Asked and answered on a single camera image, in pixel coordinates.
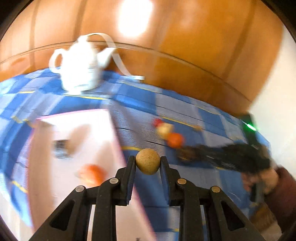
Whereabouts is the dark brown water chestnut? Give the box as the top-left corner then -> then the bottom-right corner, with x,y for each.
177,146 -> 196,163

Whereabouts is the orange mandarin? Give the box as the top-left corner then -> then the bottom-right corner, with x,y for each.
76,164 -> 106,188
166,133 -> 185,149

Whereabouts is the yellow peeled fruit piece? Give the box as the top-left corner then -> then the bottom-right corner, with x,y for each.
156,123 -> 174,140

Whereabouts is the red cherry tomato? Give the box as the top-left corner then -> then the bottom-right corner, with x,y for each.
152,118 -> 163,128

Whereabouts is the dark sugarcane segment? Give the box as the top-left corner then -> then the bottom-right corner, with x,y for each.
53,140 -> 69,159

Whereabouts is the person's right hand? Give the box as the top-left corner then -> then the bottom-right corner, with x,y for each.
241,168 -> 279,195

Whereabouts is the blue plaid tablecloth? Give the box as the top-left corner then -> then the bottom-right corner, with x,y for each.
1,69 -> 257,228

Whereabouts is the pink-rimmed white tray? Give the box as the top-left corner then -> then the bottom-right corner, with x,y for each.
28,109 -> 156,240

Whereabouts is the white ceramic electric kettle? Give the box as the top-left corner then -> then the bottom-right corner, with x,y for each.
49,33 -> 116,95

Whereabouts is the white kettle power cord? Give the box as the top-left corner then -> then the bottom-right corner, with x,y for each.
86,32 -> 146,82

